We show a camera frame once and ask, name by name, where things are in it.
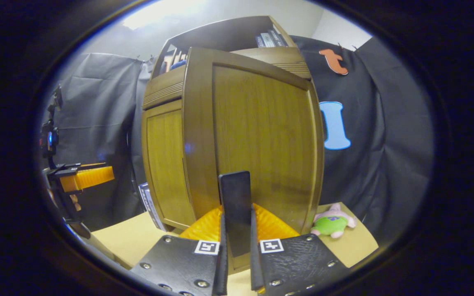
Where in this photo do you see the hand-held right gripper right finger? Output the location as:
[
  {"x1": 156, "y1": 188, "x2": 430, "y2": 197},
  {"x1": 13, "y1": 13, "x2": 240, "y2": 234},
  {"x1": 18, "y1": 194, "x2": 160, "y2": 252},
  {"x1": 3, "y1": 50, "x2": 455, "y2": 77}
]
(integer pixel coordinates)
[{"x1": 249, "y1": 203, "x2": 351, "y2": 296}]

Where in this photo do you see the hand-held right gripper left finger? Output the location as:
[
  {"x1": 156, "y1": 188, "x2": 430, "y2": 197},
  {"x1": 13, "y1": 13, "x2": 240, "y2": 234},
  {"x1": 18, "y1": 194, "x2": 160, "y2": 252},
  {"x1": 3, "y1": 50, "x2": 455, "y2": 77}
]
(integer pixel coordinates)
[{"x1": 130, "y1": 204, "x2": 229, "y2": 296}]

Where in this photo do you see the black door handle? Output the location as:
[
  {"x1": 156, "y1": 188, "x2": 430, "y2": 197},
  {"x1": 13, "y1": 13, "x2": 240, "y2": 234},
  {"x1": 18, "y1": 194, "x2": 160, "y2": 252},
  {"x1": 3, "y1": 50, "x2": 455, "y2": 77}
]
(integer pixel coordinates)
[{"x1": 218, "y1": 171, "x2": 253, "y2": 259}]

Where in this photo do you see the wooden cabinet door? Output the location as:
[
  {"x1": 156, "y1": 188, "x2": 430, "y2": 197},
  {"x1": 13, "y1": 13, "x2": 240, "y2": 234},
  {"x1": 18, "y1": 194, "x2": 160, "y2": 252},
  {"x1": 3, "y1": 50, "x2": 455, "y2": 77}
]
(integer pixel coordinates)
[
  {"x1": 181, "y1": 46, "x2": 325, "y2": 275},
  {"x1": 142, "y1": 99, "x2": 196, "y2": 231}
]

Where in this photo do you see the wooden double-door shoe cabinet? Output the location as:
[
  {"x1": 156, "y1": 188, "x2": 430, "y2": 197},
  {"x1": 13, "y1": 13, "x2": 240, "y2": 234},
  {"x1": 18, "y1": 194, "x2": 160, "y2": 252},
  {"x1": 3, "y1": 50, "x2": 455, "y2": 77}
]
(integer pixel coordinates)
[{"x1": 142, "y1": 16, "x2": 312, "y2": 231}]

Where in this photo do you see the green pink plush toy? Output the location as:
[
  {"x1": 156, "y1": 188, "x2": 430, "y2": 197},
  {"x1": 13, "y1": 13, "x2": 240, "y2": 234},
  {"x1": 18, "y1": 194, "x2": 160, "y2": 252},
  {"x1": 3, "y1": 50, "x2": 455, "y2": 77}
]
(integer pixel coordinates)
[{"x1": 310, "y1": 203, "x2": 358, "y2": 239}]

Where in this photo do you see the row of leaning thin books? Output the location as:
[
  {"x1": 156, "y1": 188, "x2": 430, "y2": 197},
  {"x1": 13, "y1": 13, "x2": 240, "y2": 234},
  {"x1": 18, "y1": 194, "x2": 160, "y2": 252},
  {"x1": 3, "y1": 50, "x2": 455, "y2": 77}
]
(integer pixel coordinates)
[{"x1": 160, "y1": 43, "x2": 188, "y2": 74}]

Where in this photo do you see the black backdrop cloth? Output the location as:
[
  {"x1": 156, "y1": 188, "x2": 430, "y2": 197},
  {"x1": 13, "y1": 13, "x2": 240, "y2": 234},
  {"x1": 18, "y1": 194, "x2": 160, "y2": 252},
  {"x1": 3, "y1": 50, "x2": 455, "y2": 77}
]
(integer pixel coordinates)
[{"x1": 42, "y1": 36, "x2": 434, "y2": 247}]

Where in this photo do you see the grey book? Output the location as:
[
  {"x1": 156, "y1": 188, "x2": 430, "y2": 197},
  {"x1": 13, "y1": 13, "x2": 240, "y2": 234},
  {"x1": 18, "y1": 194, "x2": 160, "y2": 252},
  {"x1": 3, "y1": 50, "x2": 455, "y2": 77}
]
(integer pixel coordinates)
[{"x1": 260, "y1": 32, "x2": 279, "y2": 47}]

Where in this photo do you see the black book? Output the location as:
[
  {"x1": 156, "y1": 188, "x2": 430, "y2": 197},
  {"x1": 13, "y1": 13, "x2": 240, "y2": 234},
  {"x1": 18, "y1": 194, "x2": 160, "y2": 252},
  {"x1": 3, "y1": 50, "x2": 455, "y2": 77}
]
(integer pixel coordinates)
[{"x1": 268, "y1": 29, "x2": 289, "y2": 46}]

